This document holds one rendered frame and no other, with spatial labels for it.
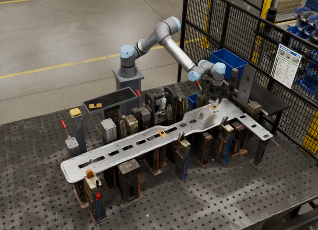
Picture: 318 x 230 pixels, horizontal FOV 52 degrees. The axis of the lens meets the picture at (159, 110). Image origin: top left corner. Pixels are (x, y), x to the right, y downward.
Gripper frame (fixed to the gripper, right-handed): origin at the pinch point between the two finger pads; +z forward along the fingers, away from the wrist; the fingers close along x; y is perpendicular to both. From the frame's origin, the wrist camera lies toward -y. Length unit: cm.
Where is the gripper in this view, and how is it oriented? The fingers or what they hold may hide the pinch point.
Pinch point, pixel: (216, 104)
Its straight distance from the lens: 246.1
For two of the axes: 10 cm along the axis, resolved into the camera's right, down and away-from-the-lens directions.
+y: -8.6, 3.2, -4.1
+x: 5.2, 5.6, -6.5
